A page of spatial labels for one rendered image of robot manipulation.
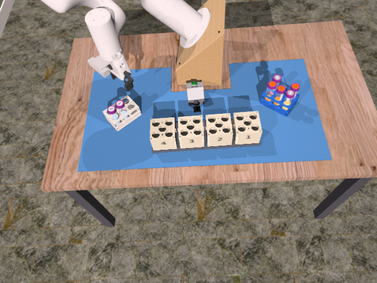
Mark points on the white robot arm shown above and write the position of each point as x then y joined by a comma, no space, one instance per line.
176,14

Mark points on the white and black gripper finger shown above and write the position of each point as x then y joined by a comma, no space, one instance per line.
113,76
128,84

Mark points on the beige bucket adapter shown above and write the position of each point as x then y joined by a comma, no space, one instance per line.
163,133
219,130
190,131
246,127

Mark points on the cream tube rack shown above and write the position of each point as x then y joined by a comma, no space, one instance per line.
133,111

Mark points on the blue tube rack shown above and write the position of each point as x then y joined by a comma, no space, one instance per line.
276,108

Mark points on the blue bench mat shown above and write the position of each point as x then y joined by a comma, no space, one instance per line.
295,138

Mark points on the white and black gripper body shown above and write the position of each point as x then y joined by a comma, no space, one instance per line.
118,66

